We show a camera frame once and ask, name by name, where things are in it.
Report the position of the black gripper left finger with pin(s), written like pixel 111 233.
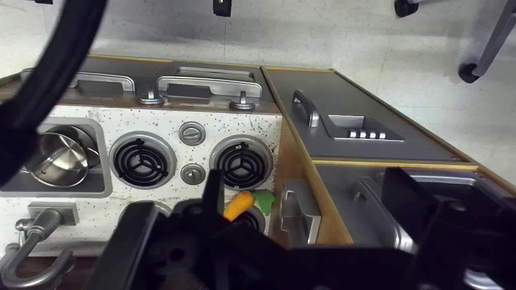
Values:
pixel 123 252

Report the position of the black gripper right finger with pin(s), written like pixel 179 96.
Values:
pixel 461 236

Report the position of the orange stuffed carrot green leaves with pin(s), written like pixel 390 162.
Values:
pixel 239 204

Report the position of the grey toy sink basin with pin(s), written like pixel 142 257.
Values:
pixel 81 186

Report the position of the small steel pot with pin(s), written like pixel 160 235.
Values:
pixel 61 162

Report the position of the grey toy faucet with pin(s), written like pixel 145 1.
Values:
pixel 34 231

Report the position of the black coil toy burner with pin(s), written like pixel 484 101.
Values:
pixel 142 164
pixel 240 164

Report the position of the grey round stove knob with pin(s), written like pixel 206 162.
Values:
pixel 192 175
pixel 192 135

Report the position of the white speckled toy kitchen counter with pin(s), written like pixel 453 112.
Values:
pixel 161 122

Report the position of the grey keypad panel white buttons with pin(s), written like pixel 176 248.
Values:
pixel 364 135

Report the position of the grey front panel dial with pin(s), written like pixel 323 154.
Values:
pixel 242 104
pixel 152 99

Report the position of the toy kitchen microwave oven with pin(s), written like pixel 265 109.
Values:
pixel 364 98

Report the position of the grey office chair base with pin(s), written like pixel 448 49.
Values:
pixel 497 38

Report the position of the black chair caster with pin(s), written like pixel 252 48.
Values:
pixel 221 8

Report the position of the grey side bracket fixture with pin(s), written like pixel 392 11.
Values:
pixel 300 215

